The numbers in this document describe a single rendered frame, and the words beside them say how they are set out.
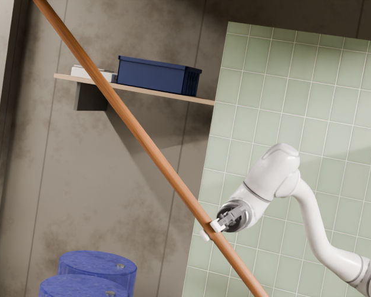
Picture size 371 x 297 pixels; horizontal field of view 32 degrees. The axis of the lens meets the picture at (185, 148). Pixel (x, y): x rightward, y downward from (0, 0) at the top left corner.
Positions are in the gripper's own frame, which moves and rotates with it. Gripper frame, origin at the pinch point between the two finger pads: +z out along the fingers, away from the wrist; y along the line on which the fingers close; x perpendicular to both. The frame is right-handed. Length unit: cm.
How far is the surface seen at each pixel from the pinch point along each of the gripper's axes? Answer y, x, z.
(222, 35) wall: 14, 128, -346
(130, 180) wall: 149, 86, -343
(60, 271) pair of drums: 201, 53, -259
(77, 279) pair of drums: 178, 38, -232
